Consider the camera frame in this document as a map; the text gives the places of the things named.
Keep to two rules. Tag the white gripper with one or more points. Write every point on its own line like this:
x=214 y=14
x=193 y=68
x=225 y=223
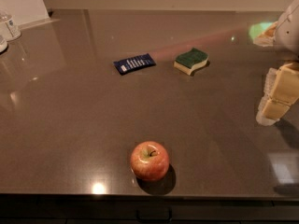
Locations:
x=289 y=32

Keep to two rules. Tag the red yellow apple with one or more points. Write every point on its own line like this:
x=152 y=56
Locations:
x=149 y=161

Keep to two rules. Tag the blue rxbar blueberry wrapper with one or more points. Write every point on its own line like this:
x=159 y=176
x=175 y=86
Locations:
x=132 y=64

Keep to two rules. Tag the green yellow sponge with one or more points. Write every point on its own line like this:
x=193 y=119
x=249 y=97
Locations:
x=190 y=61

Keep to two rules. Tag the clear plastic water bottle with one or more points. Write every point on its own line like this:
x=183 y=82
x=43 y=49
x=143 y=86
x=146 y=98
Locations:
x=9 y=30

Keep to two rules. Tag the white container at left edge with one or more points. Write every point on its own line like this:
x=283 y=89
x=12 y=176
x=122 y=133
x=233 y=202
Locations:
x=3 y=44

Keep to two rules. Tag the black drawer handle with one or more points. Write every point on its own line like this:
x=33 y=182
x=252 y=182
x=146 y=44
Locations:
x=154 y=214

